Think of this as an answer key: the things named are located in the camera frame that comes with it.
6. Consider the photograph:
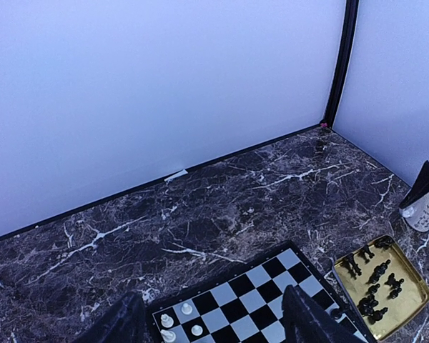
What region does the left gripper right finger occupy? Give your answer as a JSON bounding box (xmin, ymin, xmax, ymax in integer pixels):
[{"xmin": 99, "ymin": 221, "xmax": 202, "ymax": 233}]
[{"xmin": 282, "ymin": 285, "xmax": 363, "ymax": 342}]

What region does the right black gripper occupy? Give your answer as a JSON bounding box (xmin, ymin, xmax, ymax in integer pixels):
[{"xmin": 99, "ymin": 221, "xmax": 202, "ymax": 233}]
[{"xmin": 399, "ymin": 161, "xmax": 429, "ymax": 212}]

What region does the black white chess board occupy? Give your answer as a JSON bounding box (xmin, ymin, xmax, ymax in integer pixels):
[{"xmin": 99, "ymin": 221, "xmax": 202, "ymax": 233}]
[{"xmin": 148, "ymin": 242, "xmax": 375, "ymax": 342}]

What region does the black chess piece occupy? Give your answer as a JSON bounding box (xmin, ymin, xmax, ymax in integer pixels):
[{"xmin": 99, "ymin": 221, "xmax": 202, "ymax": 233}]
[{"xmin": 330, "ymin": 308, "xmax": 343, "ymax": 320}]

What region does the right black frame post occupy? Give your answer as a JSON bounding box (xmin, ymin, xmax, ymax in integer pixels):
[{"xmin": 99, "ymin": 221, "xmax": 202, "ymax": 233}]
[{"xmin": 321, "ymin": 0, "xmax": 359, "ymax": 128}]

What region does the yellow inside cactus mug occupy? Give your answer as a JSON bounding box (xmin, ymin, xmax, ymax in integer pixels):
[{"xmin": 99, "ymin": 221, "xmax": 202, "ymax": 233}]
[{"xmin": 400, "ymin": 192, "xmax": 429, "ymax": 232}]

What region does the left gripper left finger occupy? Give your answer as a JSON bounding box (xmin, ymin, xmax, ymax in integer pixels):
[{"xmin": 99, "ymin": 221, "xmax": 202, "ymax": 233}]
[{"xmin": 74, "ymin": 292, "xmax": 146, "ymax": 343}]

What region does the gold metal tray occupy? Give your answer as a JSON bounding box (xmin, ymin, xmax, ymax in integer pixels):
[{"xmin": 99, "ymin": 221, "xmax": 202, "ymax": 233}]
[{"xmin": 332, "ymin": 235, "xmax": 429, "ymax": 341}]

